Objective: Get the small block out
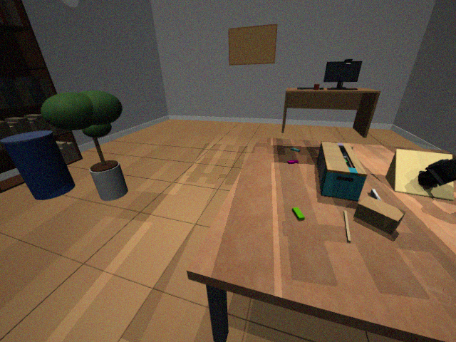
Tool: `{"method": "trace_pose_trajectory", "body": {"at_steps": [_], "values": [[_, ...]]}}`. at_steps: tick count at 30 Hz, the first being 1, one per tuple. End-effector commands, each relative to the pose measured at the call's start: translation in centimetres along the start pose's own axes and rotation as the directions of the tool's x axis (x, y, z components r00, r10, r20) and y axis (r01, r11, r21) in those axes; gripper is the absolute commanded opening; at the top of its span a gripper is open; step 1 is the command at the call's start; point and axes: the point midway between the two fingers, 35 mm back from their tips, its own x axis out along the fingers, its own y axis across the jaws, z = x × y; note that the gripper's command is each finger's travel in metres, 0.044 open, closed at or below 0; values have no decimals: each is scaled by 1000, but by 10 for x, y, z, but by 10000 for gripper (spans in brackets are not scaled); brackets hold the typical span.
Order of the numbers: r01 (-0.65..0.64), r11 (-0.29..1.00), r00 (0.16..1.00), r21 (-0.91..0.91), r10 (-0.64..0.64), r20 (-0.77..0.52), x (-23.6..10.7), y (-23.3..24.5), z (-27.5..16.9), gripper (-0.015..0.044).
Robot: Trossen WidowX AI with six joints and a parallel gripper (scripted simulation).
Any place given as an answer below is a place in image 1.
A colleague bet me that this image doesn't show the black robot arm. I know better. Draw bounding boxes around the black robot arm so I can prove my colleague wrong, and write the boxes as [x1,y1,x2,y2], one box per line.
[418,158,456,187]

